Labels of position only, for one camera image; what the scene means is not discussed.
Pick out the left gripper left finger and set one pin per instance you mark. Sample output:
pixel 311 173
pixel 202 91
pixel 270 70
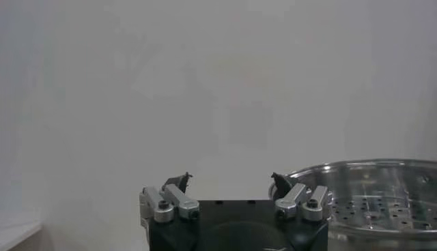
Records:
pixel 184 204

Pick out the stainless steel steamer basket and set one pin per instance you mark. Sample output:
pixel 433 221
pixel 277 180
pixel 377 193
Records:
pixel 375 180

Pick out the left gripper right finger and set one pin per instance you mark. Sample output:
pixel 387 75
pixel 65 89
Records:
pixel 290 201

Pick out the white side table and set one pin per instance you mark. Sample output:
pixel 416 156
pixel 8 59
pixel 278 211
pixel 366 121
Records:
pixel 17 233

